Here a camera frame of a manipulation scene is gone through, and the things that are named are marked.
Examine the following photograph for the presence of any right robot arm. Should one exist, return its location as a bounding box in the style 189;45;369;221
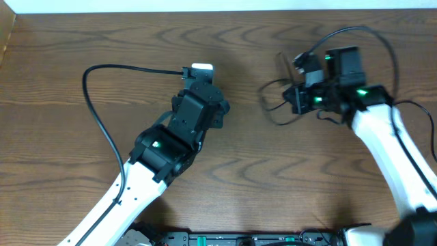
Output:
283;46;436;245

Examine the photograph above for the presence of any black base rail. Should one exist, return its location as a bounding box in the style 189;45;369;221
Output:
126;221;373;246

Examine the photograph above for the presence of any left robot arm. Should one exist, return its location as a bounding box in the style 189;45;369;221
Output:
61;81;229;245

